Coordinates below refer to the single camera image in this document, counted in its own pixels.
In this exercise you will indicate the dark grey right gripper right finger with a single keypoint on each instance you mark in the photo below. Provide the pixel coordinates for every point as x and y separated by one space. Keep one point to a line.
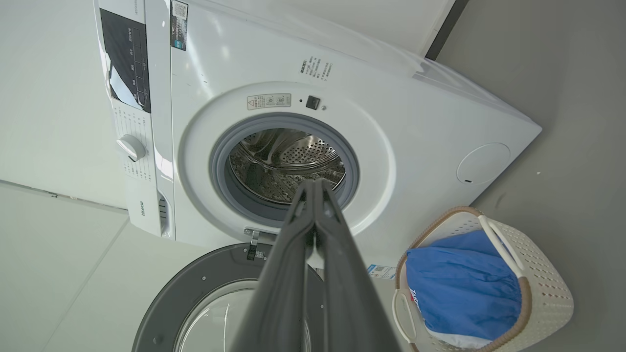
354 298

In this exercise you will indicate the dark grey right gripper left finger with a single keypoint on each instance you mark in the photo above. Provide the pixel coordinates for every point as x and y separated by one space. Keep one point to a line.
281 288

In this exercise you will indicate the black round washer door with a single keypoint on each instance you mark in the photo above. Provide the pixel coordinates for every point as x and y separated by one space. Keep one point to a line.
171 293

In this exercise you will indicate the metal door hinge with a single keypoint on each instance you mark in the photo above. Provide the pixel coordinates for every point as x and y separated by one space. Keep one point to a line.
254 239

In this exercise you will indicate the steel washing machine drum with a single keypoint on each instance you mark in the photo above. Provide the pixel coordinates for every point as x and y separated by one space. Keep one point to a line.
274 161

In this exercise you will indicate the white front-load washing machine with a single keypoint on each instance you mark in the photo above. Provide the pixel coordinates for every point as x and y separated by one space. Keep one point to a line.
415 137

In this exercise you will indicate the black door latch socket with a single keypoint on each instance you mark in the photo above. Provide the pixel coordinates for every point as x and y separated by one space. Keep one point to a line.
313 102

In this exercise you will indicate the blue white QR sticker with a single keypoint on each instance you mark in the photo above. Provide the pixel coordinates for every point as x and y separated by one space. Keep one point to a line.
381 272

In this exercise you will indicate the blue garment with white print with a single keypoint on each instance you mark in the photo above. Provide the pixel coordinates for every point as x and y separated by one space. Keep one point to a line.
464 288

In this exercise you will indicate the white detergent drawer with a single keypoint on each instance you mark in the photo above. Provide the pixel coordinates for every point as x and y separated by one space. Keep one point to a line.
165 215

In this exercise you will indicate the round filter cover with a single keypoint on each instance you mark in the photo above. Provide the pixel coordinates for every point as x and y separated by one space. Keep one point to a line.
483 164

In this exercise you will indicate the warning label sticker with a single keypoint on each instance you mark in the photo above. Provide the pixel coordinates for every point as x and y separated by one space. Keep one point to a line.
269 101

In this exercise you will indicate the beige perforated laundry basket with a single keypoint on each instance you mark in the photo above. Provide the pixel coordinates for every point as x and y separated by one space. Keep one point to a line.
545 293

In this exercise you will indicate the white round program knob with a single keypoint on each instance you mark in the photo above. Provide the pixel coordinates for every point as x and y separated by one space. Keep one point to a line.
132 147

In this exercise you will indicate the black display panel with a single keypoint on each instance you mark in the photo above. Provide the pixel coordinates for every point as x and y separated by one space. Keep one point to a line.
124 58

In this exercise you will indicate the dark energy label sticker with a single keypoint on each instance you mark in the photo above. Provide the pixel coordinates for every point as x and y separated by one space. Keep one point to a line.
179 24

